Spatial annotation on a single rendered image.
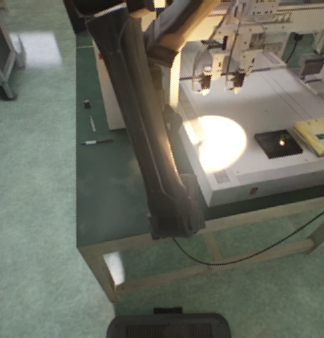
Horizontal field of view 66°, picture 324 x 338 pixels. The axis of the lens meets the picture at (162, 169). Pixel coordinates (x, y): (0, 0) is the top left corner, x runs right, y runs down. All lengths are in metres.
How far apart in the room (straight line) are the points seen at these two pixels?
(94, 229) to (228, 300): 0.95
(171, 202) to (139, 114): 0.15
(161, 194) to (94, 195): 0.53
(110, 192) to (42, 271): 0.90
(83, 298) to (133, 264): 0.32
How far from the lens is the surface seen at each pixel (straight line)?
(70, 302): 1.59
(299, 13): 1.10
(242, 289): 1.60
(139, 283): 1.38
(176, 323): 1.23
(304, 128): 1.05
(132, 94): 0.36
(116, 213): 0.86
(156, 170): 0.39
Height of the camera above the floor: 1.48
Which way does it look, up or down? 49 degrees down
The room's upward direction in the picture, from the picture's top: 1 degrees clockwise
